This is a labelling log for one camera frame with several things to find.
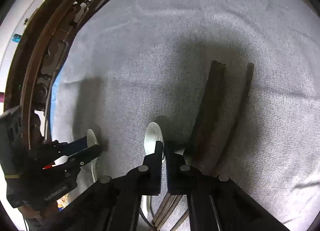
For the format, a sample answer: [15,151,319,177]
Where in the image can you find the white ceramic spoon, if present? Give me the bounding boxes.
[76,128,100,189]
[140,122,165,220]

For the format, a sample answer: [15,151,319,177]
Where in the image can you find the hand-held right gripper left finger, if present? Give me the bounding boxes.
[54,141,164,231]

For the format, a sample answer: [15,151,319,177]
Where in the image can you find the blue table cover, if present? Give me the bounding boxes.
[51,79,60,134]

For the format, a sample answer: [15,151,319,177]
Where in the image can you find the carved dark wooden table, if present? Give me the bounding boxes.
[5,0,139,151]

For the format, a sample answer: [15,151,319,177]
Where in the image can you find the grey tablecloth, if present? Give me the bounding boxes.
[50,0,320,231]

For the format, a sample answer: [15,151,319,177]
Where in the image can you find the black cable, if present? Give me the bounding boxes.
[139,206,153,230]

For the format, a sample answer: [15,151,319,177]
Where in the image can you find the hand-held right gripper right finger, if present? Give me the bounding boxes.
[165,142,290,231]

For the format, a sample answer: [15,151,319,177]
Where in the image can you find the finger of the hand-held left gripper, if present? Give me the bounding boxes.
[65,144,102,169]
[60,136,88,156]

